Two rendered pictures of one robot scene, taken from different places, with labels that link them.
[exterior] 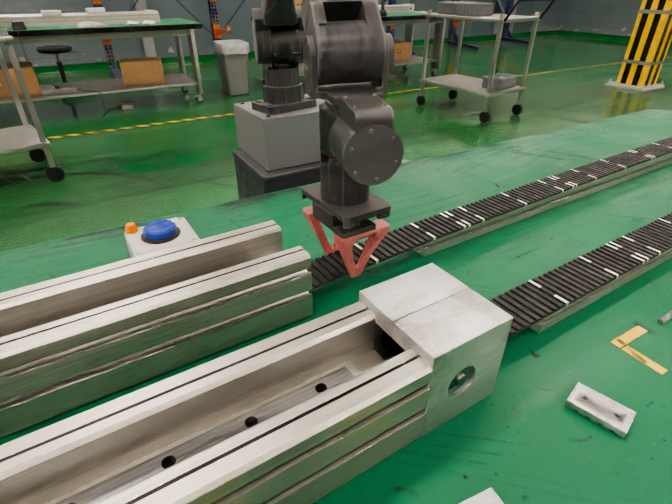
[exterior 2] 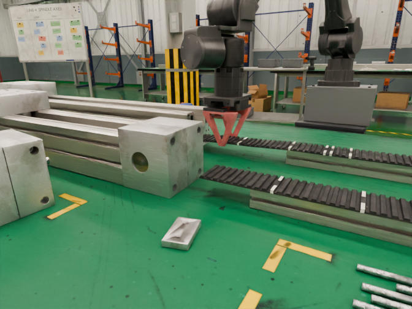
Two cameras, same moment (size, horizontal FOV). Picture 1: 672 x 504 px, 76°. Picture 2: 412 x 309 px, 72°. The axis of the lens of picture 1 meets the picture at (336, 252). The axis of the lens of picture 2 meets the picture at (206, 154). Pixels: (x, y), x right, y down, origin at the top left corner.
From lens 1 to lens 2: 54 cm
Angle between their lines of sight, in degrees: 56
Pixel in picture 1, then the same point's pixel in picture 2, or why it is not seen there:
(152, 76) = (396, 103)
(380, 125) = (192, 34)
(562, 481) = (112, 225)
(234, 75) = not seen: outside the picture
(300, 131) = (332, 99)
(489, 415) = (150, 200)
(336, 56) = (212, 9)
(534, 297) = (260, 179)
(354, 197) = (219, 91)
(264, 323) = not seen: hidden behind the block
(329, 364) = not seen: hidden behind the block
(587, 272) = (341, 197)
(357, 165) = (184, 56)
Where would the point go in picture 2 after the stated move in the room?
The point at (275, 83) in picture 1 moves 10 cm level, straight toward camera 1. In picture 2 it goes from (330, 67) to (310, 68)
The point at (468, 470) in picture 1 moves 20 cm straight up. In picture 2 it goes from (108, 199) to (88, 51)
